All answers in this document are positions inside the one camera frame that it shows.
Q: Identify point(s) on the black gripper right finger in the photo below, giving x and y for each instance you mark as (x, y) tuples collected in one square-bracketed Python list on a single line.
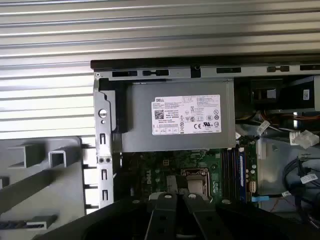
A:
[(207, 220)]

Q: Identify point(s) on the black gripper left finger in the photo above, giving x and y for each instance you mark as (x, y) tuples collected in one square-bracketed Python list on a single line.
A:
[(165, 212)]

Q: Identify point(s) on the metal socket cover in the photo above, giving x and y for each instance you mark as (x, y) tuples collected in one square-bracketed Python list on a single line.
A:
[(208, 185)]

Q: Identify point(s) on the silver CPU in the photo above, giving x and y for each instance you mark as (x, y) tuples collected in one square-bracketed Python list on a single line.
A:
[(195, 186)]

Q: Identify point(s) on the green motherboard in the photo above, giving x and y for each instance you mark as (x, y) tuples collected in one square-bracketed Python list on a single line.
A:
[(155, 170)]

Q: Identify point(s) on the grey metal PC case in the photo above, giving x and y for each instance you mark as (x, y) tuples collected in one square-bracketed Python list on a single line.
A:
[(102, 150)]

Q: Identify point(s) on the grey power supply unit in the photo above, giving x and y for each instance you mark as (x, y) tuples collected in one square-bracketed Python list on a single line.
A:
[(140, 120)]

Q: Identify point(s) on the grey plastic parts rack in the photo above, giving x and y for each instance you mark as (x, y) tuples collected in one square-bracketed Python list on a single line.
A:
[(70, 195)]

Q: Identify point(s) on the silver case thumb screw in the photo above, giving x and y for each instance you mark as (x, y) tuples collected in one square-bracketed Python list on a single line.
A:
[(103, 113)]

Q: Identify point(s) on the white molex power connector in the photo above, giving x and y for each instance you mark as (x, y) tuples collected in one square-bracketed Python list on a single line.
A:
[(306, 137)]

